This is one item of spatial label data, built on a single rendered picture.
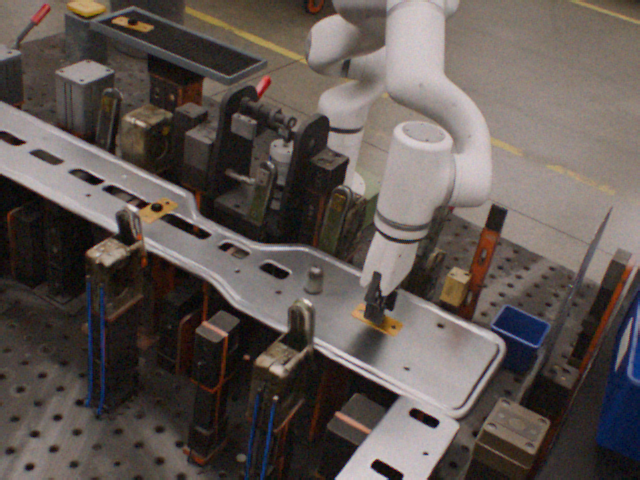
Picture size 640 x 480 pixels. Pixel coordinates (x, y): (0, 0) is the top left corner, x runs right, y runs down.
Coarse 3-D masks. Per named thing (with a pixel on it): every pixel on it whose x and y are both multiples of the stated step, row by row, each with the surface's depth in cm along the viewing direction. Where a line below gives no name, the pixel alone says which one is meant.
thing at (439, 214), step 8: (440, 208) 135; (432, 216) 137; (440, 216) 135; (432, 224) 137; (440, 224) 136; (432, 232) 137; (424, 240) 139; (432, 240) 137; (432, 248) 138; (424, 264) 139
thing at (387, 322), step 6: (360, 306) 135; (354, 312) 134; (360, 318) 133; (384, 318) 133; (390, 318) 134; (372, 324) 132; (384, 324) 132; (390, 324) 133; (396, 324) 133; (402, 324) 133; (384, 330) 131; (390, 330) 131; (396, 330) 132
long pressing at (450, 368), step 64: (0, 128) 164; (64, 192) 150; (128, 192) 153; (192, 256) 140; (256, 256) 143; (320, 256) 145; (256, 320) 130; (320, 320) 131; (448, 320) 136; (384, 384) 122; (448, 384) 124
